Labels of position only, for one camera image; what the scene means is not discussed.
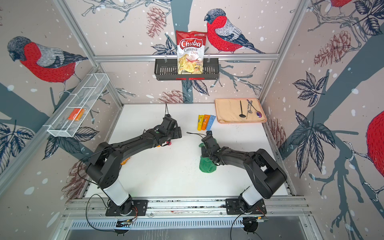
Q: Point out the black spoon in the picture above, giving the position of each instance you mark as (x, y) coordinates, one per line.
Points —
(241, 115)

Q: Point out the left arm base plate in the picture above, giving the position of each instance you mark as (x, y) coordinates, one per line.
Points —
(130, 208)

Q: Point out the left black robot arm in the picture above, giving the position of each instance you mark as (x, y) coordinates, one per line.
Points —
(104, 165)

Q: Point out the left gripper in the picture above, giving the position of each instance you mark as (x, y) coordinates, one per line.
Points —
(178, 131)

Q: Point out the orange snack packet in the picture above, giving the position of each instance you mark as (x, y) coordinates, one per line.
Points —
(125, 161)

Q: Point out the patterned handle utensil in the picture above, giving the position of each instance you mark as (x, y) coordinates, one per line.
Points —
(249, 109)

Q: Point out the black wire wall basket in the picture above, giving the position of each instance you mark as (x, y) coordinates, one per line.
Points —
(167, 70)

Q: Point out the pink tray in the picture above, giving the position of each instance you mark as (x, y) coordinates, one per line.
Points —
(240, 110)

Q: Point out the white wire wall shelf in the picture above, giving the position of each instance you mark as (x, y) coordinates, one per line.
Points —
(91, 88)

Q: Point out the green cleaning cloth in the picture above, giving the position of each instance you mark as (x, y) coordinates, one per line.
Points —
(206, 165)

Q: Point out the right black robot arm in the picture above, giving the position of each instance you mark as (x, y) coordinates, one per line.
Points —
(265, 173)

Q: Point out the orange packet in shelf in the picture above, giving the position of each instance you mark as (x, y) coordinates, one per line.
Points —
(76, 114)

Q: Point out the iridescent purple spoon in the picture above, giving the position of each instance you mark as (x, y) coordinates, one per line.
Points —
(259, 114)

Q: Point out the Chuba cassava chips bag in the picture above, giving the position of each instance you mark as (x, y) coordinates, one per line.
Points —
(190, 52)

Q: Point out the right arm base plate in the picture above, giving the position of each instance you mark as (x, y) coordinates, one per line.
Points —
(237, 207)

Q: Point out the yellow toothpaste tube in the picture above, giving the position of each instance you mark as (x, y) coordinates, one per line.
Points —
(200, 122)

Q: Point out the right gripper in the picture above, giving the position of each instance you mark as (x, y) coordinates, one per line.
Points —
(203, 149)

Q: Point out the blue toothpaste tube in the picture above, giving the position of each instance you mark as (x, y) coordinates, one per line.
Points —
(210, 122)

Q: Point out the orange toothpaste tube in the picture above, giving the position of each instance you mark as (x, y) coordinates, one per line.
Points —
(205, 122)

